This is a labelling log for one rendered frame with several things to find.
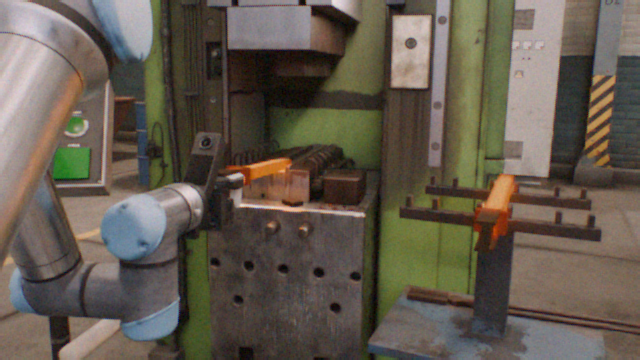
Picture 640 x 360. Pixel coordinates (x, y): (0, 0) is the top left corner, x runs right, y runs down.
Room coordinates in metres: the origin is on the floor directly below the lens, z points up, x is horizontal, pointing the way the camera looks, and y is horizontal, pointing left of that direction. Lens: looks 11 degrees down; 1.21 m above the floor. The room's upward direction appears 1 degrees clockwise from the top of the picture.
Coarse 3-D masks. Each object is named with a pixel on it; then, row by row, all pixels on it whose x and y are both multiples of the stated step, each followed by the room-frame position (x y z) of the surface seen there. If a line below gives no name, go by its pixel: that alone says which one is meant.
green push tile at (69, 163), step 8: (56, 152) 1.17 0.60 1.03; (64, 152) 1.18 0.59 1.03; (72, 152) 1.18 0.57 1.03; (80, 152) 1.18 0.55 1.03; (88, 152) 1.19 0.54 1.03; (56, 160) 1.17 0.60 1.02; (64, 160) 1.17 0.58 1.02; (72, 160) 1.17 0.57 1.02; (80, 160) 1.18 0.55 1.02; (88, 160) 1.18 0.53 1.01; (56, 168) 1.16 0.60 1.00; (64, 168) 1.16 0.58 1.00; (72, 168) 1.16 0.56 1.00; (80, 168) 1.17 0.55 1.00; (88, 168) 1.17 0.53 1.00; (56, 176) 1.15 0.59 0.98; (64, 176) 1.15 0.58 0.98; (72, 176) 1.15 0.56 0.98; (80, 176) 1.16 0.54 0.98; (88, 176) 1.16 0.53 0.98
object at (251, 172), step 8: (272, 160) 1.22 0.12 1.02; (280, 160) 1.22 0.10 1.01; (288, 160) 1.26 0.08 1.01; (232, 168) 0.97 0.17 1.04; (240, 168) 0.97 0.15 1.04; (248, 168) 0.97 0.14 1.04; (256, 168) 1.04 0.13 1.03; (264, 168) 1.09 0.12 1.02; (272, 168) 1.14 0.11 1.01; (280, 168) 1.20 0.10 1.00; (224, 176) 0.89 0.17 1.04; (248, 176) 0.97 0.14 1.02; (256, 176) 1.04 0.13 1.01; (248, 184) 0.97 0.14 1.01
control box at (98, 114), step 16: (112, 96) 1.33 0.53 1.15; (80, 112) 1.24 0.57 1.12; (96, 112) 1.25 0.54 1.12; (112, 112) 1.32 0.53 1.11; (96, 128) 1.23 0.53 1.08; (112, 128) 1.30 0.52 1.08; (64, 144) 1.19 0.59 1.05; (80, 144) 1.20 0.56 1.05; (96, 144) 1.21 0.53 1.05; (112, 144) 1.29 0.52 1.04; (96, 160) 1.19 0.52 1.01; (96, 176) 1.17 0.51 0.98; (64, 192) 1.18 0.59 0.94; (80, 192) 1.19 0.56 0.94; (96, 192) 1.20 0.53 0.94
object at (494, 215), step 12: (504, 180) 1.04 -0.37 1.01; (492, 192) 0.92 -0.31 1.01; (504, 192) 0.93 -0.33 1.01; (492, 204) 0.83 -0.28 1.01; (504, 204) 0.84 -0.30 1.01; (480, 216) 0.72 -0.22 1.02; (492, 216) 0.72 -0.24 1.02; (504, 216) 0.76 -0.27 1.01; (480, 228) 0.77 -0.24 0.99; (492, 228) 0.73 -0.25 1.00; (504, 228) 0.76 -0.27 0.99; (480, 240) 0.69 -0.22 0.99; (492, 240) 0.72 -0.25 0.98; (492, 252) 0.69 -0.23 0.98
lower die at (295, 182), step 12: (312, 144) 1.63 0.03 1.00; (264, 156) 1.50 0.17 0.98; (276, 156) 1.44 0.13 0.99; (288, 156) 1.38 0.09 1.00; (336, 156) 1.53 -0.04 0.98; (288, 168) 1.22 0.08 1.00; (300, 168) 1.24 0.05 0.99; (312, 168) 1.25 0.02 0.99; (252, 180) 1.24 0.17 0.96; (264, 180) 1.24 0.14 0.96; (276, 180) 1.23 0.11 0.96; (288, 180) 1.22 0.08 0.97; (300, 180) 1.22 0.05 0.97; (312, 180) 1.25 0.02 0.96; (252, 192) 1.24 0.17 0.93; (264, 192) 1.24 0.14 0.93; (276, 192) 1.23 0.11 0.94; (288, 192) 1.22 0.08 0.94; (300, 192) 1.22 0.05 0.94; (312, 192) 1.25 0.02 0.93
